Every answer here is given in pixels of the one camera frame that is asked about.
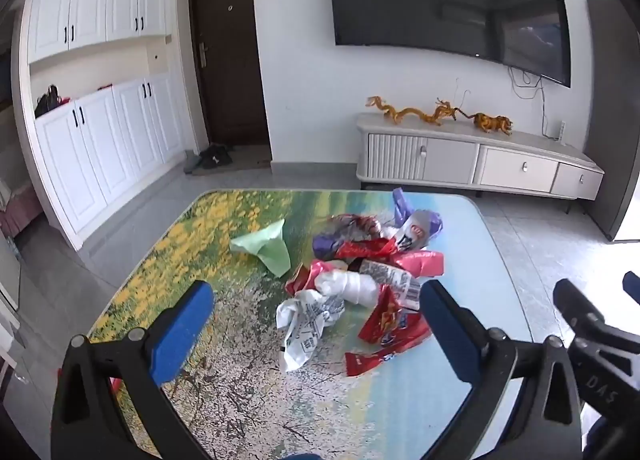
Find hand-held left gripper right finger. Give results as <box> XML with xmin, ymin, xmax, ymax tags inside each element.
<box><xmin>420</xmin><ymin>280</ymin><xmax>584</xmax><ymax>460</ymax></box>

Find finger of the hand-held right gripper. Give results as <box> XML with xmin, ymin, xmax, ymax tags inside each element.
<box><xmin>552</xmin><ymin>278</ymin><xmax>640</xmax><ymax>422</ymax></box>
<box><xmin>621</xmin><ymin>270</ymin><xmax>640</xmax><ymax>301</ymax></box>

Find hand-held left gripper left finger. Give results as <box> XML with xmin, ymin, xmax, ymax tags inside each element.
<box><xmin>50</xmin><ymin>281</ymin><xmax>216</xmax><ymax>460</ymax></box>

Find large red snack wrapper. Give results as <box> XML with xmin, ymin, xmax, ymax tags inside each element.
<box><xmin>357</xmin><ymin>285</ymin><xmax>433</xmax><ymax>347</ymax></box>

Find silver barcode wrapper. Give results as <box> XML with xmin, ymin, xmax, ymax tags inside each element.
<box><xmin>360</xmin><ymin>260</ymin><xmax>424</xmax><ymax>311</ymax></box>

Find coral red snack wrapper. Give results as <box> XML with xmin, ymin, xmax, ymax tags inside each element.
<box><xmin>395</xmin><ymin>250</ymin><xmax>445</xmax><ymax>279</ymax></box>

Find white translucent plastic bag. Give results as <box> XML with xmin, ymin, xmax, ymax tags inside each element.
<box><xmin>315</xmin><ymin>271</ymin><xmax>383</xmax><ymax>305</ymax></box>

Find purple plastic bag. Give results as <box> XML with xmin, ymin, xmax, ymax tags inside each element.
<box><xmin>391</xmin><ymin>188</ymin><xmax>445</xmax><ymax>253</ymax></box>

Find dark red wrapper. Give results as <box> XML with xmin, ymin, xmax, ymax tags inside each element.
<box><xmin>335</xmin><ymin>240</ymin><xmax>401</xmax><ymax>261</ymax></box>

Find white printed wrapper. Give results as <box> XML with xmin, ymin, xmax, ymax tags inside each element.
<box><xmin>276</xmin><ymin>289</ymin><xmax>347</xmax><ymax>374</ymax></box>

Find green plastic bag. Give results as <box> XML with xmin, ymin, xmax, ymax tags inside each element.
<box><xmin>230</xmin><ymin>219</ymin><xmax>292</xmax><ymax>277</ymax></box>

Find red and white snack wrapper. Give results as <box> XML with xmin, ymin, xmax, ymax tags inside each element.
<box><xmin>285</xmin><ymin>262</ymin><xmax>327</xmax><ymax>297</ymax></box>

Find clear bag with red ribbon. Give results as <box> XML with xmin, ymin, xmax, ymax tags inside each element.
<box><xmin>312</xmin><ymin>214</ymin><xmax>396</xmax><ymax>261</ymax></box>

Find white television stand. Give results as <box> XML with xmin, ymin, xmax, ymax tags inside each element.
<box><xmin>355</xmin><ymin>112</ymin><xmax>605</xmax><ymax>201</ymax></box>

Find dark grey cabinet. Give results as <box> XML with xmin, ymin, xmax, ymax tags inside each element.
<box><xmin>585</xmin><ymin>0</ymin><xmax>640</xmax><ymax>241</ymax></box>

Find black shoes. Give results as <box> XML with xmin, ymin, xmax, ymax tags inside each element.
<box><xmin>200</xmin><ymin>143</ymin><xmax>234</xmax><ymax>170</ymax></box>

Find white built-in cabinet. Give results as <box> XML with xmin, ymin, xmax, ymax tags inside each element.
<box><xmin>10</xmin><ymin>0</ymin><xmax>188</xmax><ymax>251</ymax></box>

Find golden tiger figurine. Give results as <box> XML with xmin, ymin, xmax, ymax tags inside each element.
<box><xmin>469</xmin><ymin>112</ymin><xmax>515</xmax><ymax>135</ymax></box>

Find golden dragon figurine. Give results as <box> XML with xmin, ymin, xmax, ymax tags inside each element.
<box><xmin>366</xmin><ymin>95</ymin><xmax>462</xmax><ymax>127</ymax></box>

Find black handbag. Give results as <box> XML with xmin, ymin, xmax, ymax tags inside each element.
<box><xmin>34</xmin><ymin>85</ymin><xmax>64</xmax><ymax>119</ymax></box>

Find dark brown door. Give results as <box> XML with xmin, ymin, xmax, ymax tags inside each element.
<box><xmin>188</xmin><ymin>0</ymin><xmax>273</xmax><ymax>161</ymax></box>

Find black television cable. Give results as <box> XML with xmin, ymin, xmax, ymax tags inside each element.
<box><xmin>508</xmin><ymin>66</ymin><xmax>552</xmax><ymax>137</ymax></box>

